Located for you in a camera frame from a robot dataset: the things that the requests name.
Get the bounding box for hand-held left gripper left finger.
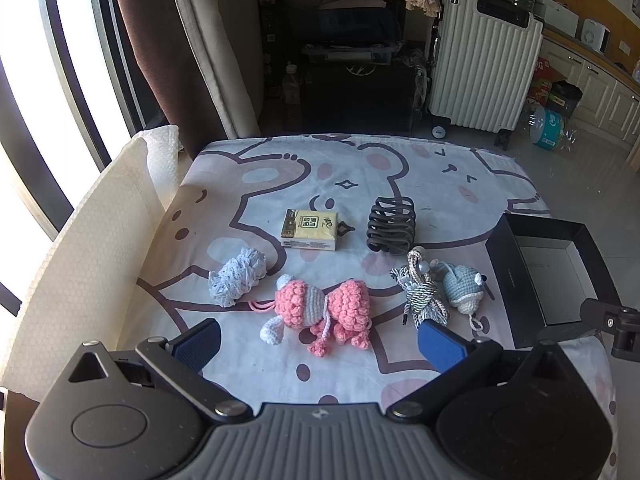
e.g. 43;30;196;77
65;319;254;423

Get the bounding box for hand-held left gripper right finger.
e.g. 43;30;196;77
387;319;576;421

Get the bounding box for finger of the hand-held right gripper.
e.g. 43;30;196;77
580;298;640;358

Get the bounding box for striped fabric rope charm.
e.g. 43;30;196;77
390;247;451;331

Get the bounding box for blue crochet toy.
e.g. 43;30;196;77
431;260;490;333

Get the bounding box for white lace scrunchie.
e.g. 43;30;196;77
208;246;267;308

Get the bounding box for black cardboard box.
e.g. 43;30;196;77
484;213;623;350

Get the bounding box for pink crochet toy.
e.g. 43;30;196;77
248;274;373;358

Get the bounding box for dark hair claw clip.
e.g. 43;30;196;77
366;196;420;257

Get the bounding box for yellow tissue packet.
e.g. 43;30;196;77
279;208;344;252

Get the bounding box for cream honeycomb foam board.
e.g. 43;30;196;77
0;137;166;403

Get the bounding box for white bubble foam sheet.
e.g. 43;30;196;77
132;125;193;211

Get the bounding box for grey trash bin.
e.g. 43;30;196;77
547;80;583;118

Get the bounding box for white kitchen cabinets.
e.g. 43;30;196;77
537;30;640;148

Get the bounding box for red cardboard carton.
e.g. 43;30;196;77
527;57;553;106

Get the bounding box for small clear plastic bottle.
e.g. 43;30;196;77
281;61;302;106

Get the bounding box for white ribbed suitcase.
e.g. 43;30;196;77
427;0;546;138

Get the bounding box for small white appliance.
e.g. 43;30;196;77
580;19;612;53

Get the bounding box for brown curtain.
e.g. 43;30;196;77
107;0;231;158

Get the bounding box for beige curtain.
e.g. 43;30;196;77
162;0;261;141

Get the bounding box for white box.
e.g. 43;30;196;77
537;0;581;36

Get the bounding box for dark blue bag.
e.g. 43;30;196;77
312;7;406;46

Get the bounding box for dark window frame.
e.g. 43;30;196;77
0;0;151;316

